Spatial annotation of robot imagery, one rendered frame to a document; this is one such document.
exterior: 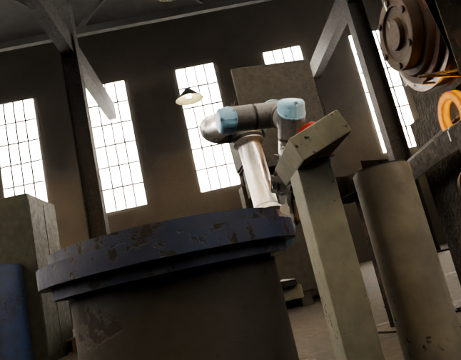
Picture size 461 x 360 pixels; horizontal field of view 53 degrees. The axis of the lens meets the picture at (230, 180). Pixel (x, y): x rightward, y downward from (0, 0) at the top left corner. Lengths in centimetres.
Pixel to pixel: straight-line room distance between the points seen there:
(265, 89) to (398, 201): 367
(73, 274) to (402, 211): 68
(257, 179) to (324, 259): 76
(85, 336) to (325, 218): 53
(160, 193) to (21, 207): 761
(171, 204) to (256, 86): 761
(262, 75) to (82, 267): 423
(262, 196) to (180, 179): 1036
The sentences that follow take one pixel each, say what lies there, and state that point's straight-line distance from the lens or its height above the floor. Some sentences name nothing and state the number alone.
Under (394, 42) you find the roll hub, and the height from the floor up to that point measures 109.
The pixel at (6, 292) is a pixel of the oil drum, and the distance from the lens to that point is 431.
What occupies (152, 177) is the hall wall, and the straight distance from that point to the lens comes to 1202.
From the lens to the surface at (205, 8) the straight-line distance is 1072.
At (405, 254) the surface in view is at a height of 33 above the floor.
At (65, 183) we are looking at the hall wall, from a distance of 1251.
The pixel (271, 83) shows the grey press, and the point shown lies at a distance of 462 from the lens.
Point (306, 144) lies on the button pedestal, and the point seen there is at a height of 56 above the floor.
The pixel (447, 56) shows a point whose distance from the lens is 183.
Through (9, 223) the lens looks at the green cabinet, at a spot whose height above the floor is 125.
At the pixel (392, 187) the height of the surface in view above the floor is 46.
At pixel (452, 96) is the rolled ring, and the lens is 188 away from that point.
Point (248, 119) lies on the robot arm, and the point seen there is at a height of 77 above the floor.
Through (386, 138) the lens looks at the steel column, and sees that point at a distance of 896.
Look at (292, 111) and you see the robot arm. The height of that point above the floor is 74.
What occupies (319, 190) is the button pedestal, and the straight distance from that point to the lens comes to 91.
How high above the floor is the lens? 36
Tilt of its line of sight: 12 degrees up
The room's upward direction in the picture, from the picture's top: 13 degrees counter-clockwise
